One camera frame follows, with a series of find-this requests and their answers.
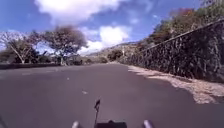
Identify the dark bush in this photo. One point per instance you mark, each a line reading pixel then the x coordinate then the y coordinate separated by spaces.
pixel 115 55

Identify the distant hillside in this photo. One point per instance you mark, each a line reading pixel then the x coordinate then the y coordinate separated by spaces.
pixel 106 51

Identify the grey asphalt road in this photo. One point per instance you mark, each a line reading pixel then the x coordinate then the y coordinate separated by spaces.
pixel 110 90

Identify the dark leafy tree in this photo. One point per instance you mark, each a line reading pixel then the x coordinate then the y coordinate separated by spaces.
pixel 65 41

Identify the robot's own part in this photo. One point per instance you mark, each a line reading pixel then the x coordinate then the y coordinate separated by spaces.
pixel 75 124
pixel 110 124
pixel 147 124

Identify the pale leaf-strewn verge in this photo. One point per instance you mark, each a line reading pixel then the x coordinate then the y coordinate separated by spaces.
pixel 186 83

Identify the broad bare-branched tree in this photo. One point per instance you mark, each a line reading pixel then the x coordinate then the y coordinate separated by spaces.
pixel 20 50

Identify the dark stone wall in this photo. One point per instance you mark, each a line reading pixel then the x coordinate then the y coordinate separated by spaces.
pixel 193 53

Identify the trees above wall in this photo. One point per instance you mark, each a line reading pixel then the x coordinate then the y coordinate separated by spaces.
pixel 186 20

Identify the low dark kerb wall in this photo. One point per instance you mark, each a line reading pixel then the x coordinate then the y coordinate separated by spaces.
pixel 23 65

